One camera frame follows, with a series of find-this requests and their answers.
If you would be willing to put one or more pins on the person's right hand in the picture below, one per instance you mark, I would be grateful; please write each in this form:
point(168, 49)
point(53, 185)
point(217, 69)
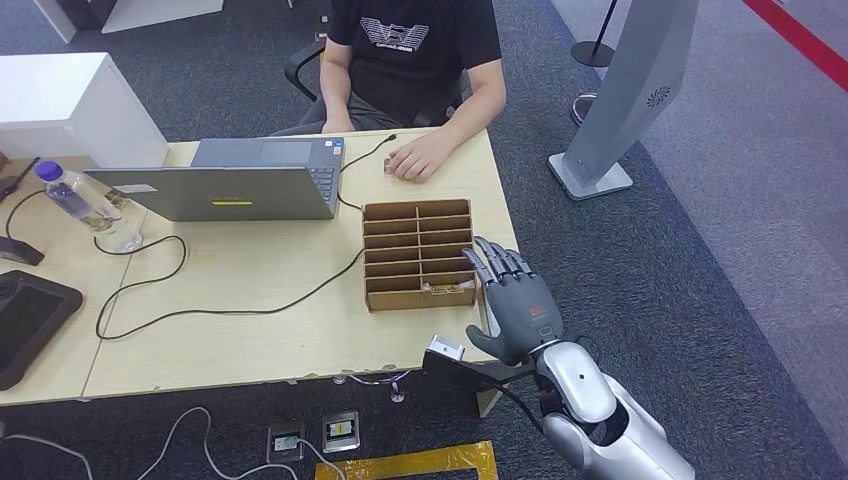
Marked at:
point(338, 126)

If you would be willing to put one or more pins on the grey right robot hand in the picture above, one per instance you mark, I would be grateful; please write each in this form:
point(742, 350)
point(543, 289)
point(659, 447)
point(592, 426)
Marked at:
point(523, 311)

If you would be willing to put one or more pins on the person's left hand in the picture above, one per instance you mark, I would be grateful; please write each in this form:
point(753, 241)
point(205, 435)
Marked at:
point(417, 159)

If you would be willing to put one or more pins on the cardboard card organiser box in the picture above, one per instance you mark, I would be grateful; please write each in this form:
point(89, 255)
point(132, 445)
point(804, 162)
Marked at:
point(394, 301)

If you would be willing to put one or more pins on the person's right forearm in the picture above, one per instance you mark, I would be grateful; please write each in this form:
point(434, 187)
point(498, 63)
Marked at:
point(334, 83)

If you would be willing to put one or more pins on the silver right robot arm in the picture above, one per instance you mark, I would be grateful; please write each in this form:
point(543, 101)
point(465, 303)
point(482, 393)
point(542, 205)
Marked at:
point(583, 391)

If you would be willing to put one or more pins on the person's left forearm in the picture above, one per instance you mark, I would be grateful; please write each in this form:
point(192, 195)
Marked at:
point(477, 99)

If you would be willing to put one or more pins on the person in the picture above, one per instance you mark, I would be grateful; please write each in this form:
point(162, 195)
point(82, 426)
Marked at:
point(411, 66)

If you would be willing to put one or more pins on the black office chair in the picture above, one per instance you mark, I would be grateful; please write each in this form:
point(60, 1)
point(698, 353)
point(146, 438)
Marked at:
point(289, 69)

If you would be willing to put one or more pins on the desk leg panel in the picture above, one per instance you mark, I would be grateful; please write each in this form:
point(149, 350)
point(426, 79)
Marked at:
point(487, 403)

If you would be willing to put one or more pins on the grey laptop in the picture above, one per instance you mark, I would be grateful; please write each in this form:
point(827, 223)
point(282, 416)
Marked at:
point(228, 193)

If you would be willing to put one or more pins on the yellow floor tape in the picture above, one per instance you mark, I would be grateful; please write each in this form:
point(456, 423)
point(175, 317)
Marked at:
point(411, 460)

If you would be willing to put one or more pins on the white shelf unit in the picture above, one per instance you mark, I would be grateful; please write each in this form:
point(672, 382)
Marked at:
point(162, 10)

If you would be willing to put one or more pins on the grey kiosk stand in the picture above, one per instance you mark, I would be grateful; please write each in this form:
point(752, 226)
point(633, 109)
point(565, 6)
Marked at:
point(636, 73)

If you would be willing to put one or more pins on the floor socket with plug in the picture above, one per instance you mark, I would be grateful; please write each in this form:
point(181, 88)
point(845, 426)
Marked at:
point(285, 442)

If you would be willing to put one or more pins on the white cabinet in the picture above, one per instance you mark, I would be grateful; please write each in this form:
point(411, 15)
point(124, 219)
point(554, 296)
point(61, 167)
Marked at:
point(66, 99)

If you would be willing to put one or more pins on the plastic bottle purple cap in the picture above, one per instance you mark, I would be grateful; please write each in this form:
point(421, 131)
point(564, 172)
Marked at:
point(74, 197)

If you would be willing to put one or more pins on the black desk device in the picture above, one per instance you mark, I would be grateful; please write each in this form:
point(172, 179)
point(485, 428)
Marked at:
point(18, 252)

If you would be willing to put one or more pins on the black tablet controller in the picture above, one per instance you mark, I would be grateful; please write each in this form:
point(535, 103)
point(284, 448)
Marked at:
point(30, 328)

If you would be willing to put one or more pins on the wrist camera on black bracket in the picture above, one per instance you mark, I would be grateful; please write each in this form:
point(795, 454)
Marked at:
point(444, 348)

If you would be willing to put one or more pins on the black stanchion post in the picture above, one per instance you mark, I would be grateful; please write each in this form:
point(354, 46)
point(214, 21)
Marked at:
point(591, 53)

